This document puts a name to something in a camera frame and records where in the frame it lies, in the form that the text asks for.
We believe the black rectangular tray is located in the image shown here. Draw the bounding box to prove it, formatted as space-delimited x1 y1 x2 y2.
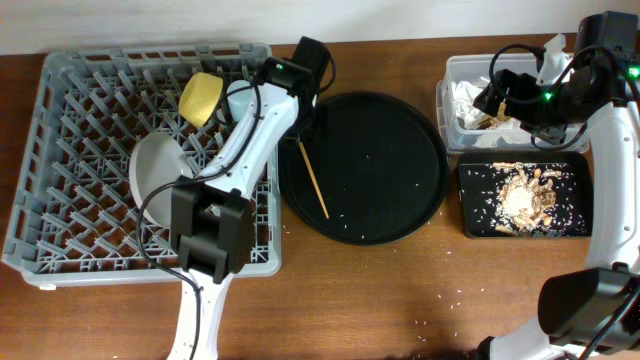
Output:
457 151 593 238

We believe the food scraps pile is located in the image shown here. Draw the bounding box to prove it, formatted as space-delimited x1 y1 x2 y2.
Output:
491 162 563 236

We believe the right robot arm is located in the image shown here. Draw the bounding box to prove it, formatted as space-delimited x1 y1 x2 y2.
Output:
474 11 639 359

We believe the white ceramic plate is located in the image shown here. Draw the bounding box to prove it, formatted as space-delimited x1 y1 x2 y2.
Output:
128 132 193 228

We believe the clear plastic bin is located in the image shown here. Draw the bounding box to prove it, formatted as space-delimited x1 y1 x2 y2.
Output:
435 52 591 155

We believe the round black tray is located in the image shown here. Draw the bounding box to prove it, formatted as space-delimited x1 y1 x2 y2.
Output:
278 92 449 246

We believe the yellow bowl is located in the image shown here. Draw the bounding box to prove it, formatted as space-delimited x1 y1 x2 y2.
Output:
178 72 224 128

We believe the gold foil wrapper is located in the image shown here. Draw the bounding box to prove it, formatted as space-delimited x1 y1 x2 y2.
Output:
468 102 511 130

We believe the blue plastic cup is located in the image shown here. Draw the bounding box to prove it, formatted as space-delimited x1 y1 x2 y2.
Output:
227 80 253 122

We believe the white paper napkin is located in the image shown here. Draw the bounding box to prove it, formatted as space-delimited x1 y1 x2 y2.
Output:
450 81 528 148

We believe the grey dishwasher rack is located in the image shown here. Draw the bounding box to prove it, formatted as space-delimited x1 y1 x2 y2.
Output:
2 43 272 290

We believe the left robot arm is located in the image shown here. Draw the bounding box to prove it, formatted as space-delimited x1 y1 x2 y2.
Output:
170 37 335 359

